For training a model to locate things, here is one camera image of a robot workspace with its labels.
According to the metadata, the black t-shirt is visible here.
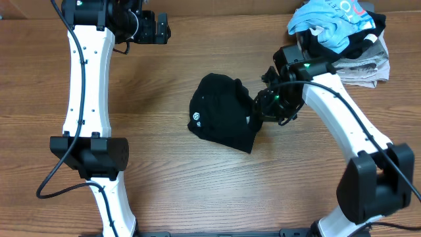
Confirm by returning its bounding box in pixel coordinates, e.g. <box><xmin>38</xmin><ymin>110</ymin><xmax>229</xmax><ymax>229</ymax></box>
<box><xmin>187</xmin><ymin>73</ymin><xmax>262</xmax><ymax>153</ymax></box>

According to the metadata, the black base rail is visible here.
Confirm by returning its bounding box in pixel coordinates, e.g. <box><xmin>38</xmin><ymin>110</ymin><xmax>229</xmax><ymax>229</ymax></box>
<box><xmin>134</xmin><ymin>228</ymin><xmax>317</xmax><ymax>237</ymax></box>

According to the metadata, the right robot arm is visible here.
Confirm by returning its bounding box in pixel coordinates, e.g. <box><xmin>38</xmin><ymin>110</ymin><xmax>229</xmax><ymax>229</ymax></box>
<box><xmin>247</xmin><ymin>45</ymin><xmax>418</xmax><ymax>237</ymax></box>

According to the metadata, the grey folded garment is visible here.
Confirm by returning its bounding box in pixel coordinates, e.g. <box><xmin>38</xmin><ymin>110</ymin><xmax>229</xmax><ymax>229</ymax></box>
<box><xmin>332</xmin><ymin>39</ymin><xmax>389</xmax><ymax>76</ymax></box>

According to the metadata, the light blue t-shirt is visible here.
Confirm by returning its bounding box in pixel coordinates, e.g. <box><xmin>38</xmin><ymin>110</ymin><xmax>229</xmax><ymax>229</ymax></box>
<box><xmin>287</xmin><ymin>0</ymin><xmax>377</xmax><ymax>53</ymax></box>

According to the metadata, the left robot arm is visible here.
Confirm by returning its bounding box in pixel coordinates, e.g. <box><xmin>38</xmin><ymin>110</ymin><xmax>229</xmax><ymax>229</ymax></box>
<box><xmin>49</xmin><ymin>0</ymin><xmax>171</xmax><ymax>236</ymax></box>

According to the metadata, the beige folded garment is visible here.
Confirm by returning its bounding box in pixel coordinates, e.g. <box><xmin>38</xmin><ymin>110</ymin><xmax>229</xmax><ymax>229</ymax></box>
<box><xmin>338</xmin><ymin>32</ymin><xmax>390</xmax><ymax>88</ymax></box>

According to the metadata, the black folded garment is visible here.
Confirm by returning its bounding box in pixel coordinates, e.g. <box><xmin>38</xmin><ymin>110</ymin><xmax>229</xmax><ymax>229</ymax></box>
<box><xmin>299</xmin><ymin>11</ymin><xmax>386</xmax><ymax>63</ymax></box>

